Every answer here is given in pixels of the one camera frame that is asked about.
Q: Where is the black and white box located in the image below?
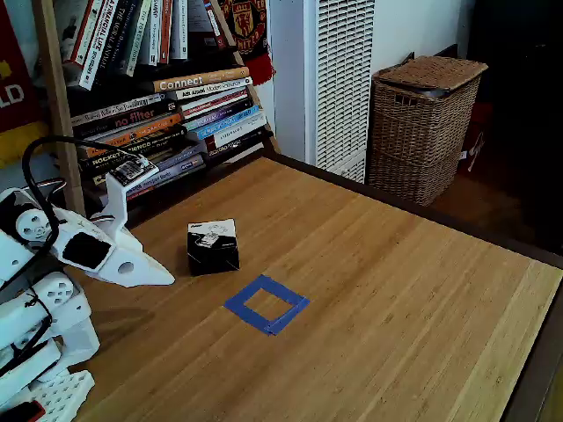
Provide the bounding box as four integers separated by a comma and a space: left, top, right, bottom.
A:
186, 218, 241, 277

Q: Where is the black Rocket Science book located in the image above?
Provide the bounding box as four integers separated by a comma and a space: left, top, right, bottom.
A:
77, 127, 190, 173

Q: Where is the blue tape square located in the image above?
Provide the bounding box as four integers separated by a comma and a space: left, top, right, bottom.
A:
223, 273, 311, 337

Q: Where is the lavender spine book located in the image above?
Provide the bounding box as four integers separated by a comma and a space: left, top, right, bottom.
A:
127, 151, 207, 197

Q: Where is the orange spine flat book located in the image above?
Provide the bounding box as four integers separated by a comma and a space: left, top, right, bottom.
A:
83, 113, 184, 158

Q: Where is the black no filter book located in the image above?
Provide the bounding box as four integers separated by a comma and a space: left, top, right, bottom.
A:
72, 99, 178, 138

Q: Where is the grey spine book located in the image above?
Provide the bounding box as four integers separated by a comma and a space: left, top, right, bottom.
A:
69, 93, 165, 127

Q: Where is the wooden ladder bookshelf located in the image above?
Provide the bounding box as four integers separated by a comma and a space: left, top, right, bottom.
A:
33, 0, 282, 229

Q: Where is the white perforated mounting plate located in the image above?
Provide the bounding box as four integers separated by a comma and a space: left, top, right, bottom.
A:
24, 367, 97, 422

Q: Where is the black spine book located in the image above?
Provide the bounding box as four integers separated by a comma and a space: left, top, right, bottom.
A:
206, 127, 270, 159

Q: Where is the blue spine book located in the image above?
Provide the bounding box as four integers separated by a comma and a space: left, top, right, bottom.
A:
188, 104, 261, 142

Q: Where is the thick white spine book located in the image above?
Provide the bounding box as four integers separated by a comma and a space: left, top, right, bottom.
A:
204, 112, 268, 149

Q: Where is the purple spine book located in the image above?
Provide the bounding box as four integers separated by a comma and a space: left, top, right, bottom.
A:
182, 97, 255, 129

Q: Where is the red white striped book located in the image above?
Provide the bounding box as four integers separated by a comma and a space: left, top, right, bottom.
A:
178, 86, 250, 120

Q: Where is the red black clamp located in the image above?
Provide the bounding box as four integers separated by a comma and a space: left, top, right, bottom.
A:
0, 398, 48, 422

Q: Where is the white Modern Romance book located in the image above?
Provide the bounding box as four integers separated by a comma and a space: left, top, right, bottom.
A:
166, 76, 254, 102

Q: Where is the tan Connect book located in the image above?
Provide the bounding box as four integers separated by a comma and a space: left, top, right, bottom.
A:
152, 66, 251, 94

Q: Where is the white Financial Life book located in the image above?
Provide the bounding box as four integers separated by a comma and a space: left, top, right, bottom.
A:
78, 0, 122, 92

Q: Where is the green spine book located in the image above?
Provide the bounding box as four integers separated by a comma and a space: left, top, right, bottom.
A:
118, 0, 154, 78

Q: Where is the black Moral Animal book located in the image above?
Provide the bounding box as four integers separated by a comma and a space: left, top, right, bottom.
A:
94, 0, 137, 84

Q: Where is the narrow white book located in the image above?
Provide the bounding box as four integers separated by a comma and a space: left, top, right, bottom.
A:
147, 0, 163, 67

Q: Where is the red spine book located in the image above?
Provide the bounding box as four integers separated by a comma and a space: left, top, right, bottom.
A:
55, 0, 106, 68

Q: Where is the orange spine upright book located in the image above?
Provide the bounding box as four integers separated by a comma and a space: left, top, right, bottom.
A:
157, 0, 174, 65

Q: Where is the white spine upright book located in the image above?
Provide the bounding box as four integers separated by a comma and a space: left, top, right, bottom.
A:
169, 0, 190, 61

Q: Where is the thin red leaning book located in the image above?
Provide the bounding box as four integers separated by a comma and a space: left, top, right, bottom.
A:
201, 0, 229, 50

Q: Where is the red football scarf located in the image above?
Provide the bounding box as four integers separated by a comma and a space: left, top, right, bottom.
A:
218, 0, 277, 87

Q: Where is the white louvered heater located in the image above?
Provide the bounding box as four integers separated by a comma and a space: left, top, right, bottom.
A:
303, 0, 377, 185

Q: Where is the wicker laundry basket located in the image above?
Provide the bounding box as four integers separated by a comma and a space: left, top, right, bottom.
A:
367, 55, 489, 207

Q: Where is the red bag white print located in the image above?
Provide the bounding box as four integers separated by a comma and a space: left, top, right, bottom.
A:
457, 103, 494, 175

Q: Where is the camera on white bracket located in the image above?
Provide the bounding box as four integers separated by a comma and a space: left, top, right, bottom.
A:
105, 156, 160, 232

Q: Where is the black cable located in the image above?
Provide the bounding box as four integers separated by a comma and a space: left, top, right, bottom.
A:
0, 135, 155, 291

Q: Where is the red yellow wall banner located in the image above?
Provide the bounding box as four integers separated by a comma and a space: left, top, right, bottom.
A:
0, 0, 50, 171

